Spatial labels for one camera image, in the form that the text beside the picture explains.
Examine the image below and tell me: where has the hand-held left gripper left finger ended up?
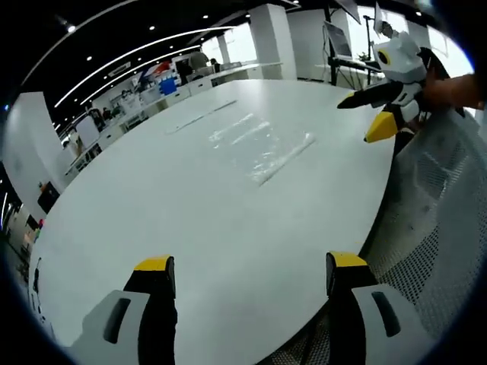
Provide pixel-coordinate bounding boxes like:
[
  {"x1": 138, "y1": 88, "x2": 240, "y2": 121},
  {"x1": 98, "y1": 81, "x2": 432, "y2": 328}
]
[{"x1": 70, "y1": 255, "x2": 179, "y2": 365}]

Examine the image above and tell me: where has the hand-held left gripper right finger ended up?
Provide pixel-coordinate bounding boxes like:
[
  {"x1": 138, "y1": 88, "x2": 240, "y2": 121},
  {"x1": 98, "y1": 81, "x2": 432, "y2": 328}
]
[{"x1": 325, "y1": 250, "x2": 438, "y2": 365}]

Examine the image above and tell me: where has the clear resealable plastic bag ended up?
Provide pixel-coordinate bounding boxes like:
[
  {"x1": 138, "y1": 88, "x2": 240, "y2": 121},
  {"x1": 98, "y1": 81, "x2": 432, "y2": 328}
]
[{"x1": 207, "y1": 113, "x2": 317, "y2": 188}]

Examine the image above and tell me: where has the person's right hand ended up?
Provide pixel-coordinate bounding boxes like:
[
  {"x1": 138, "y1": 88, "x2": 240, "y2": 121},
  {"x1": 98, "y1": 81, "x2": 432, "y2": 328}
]
[{"x1": 418, "y1": 75, "x2": 460, "y2": 112}]

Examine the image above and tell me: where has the black tripod stand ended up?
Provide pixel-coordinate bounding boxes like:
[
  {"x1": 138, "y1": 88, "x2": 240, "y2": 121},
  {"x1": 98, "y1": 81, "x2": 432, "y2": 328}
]
[{"x1": 361, "y1": 14, "x2": 377, "y2": 89}]

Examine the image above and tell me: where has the screen on black stand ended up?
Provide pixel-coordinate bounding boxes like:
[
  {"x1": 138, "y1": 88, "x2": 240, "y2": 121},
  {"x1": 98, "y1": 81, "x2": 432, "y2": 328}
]
[{"x1": 322, "y1": 21, "x2": 354, "y2": 61}]

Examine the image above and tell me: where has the white mesh office chair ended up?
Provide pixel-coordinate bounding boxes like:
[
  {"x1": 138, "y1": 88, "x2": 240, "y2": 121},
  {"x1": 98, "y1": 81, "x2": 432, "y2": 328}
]
[{"x1": 266, "y1": 102, "x2": 487, "y2": 365}]

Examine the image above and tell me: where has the blue storage box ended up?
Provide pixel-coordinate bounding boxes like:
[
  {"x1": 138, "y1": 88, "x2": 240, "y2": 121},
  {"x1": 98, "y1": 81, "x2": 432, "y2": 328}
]
[{"x1": 159, "y1": 74, "x2": 179, "y2": 96}]

